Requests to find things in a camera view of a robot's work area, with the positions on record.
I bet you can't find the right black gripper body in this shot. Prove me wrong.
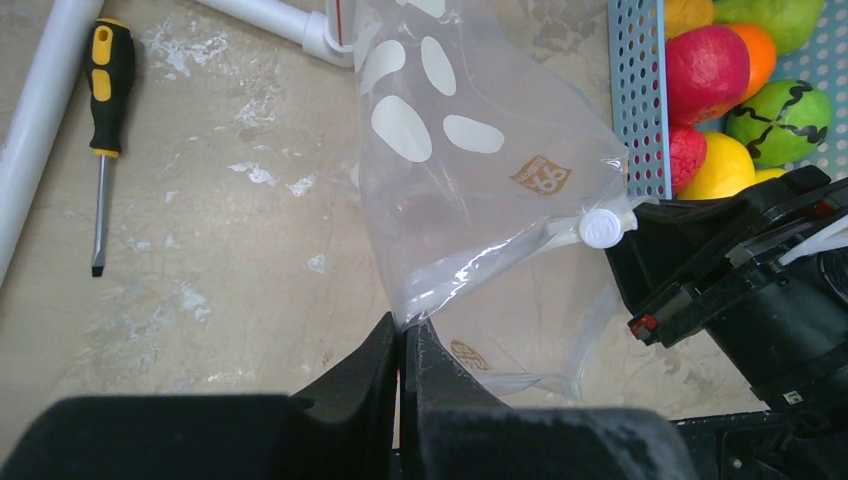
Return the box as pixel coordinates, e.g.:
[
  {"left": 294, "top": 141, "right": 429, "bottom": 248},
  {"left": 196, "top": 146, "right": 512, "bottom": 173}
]
[{"left": 606, "top": 166, "right": 847, "bottom": 479}]

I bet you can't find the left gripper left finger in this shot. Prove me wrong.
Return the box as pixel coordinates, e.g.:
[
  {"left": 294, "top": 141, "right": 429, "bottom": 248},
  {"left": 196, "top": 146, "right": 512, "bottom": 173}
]
[{"left": 1, "top": 315, "right": 397, "bottom": 479}]

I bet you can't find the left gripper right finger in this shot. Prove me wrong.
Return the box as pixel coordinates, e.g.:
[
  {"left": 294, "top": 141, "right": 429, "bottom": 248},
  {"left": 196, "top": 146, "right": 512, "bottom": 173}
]
[{"left": 400, "top": 322, "right": 698, "bottom": 479}]

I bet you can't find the clear dotted zip bag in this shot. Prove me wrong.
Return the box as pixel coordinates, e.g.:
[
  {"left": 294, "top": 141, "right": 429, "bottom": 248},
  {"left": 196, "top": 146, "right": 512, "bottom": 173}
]
[{"left": 353, "top": 1, "right": 639, "bottom": 401}]

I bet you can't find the yellow lemon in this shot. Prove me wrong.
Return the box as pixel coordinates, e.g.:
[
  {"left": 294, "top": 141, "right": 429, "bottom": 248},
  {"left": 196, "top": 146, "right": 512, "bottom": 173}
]
[{"left": 676, "top": 132, "right": 786, "bottom": 200}]

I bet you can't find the wrinkled red strawberry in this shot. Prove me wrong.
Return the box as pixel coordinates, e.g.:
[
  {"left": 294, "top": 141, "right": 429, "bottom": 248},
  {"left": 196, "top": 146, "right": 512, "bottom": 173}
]
[{"left": 669, "top": 126, "right": 707, "bottom": 195}]

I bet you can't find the green striped melon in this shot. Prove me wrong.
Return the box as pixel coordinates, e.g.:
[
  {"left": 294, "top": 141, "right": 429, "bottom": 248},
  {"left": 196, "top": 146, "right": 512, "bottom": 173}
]
[{"left": 724, "top": 79, "right": 833, "bottom": 167}]

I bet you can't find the smooth red apple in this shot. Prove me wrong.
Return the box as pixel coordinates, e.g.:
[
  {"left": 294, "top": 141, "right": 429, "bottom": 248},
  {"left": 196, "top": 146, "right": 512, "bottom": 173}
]
[{"left": 665, "top": 25, "right": 750, "bottom": 126}]

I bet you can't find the orange fruit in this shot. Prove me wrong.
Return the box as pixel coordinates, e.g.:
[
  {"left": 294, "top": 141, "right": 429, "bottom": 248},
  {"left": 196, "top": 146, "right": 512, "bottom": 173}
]
[{"left": 727, "top": 23, "right": 777, "bottom": 103}]

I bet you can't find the green pear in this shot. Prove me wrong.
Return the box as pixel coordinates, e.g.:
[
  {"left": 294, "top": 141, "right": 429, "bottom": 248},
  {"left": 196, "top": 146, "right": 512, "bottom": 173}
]
[{"left": 714, "top": 0, "right": 824, "bottom": 55}]

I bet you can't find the yellow mango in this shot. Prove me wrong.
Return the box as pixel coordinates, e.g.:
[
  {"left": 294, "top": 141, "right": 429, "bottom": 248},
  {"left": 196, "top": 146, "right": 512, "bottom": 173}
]
[{"left": 663, "top": 0, "right": 715, "bottom": 40}]

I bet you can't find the yellow black screwdriver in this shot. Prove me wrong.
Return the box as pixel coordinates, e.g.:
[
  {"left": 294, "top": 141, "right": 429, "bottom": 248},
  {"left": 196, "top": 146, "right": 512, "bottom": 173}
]
[{"left": 83, "top": 17, "right": 136, "bottom": 278}]

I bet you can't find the white pvc pipe frame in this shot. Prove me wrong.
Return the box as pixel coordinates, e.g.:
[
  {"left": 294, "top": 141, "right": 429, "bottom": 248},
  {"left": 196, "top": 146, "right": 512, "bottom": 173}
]
[{"left": 1, "top": 1, "right": 359, "bottom": 277}]

